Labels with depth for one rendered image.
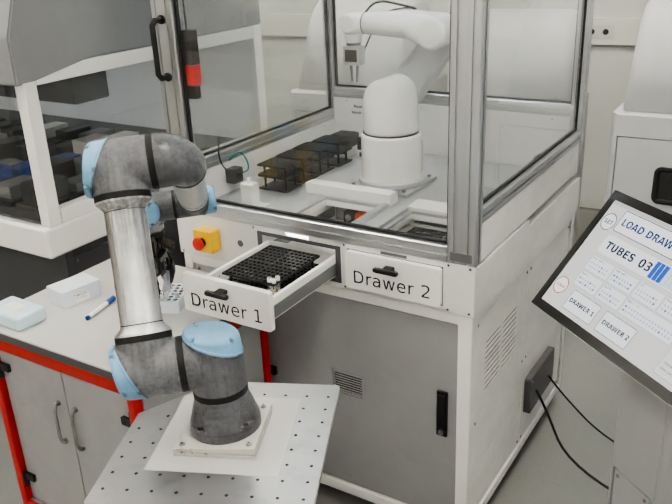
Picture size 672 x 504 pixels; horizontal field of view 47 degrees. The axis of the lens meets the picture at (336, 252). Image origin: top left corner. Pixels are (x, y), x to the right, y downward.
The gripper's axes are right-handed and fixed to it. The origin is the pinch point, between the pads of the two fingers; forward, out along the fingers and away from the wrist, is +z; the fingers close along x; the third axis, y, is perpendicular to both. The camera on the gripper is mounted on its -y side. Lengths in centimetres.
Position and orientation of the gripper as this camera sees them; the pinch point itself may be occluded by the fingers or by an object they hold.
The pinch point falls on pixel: (162, 293)
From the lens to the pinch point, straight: 228.4
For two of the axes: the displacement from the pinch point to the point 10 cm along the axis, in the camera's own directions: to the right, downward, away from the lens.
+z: 0.4, 9.2, 3.8
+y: -1.1, 3.9, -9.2
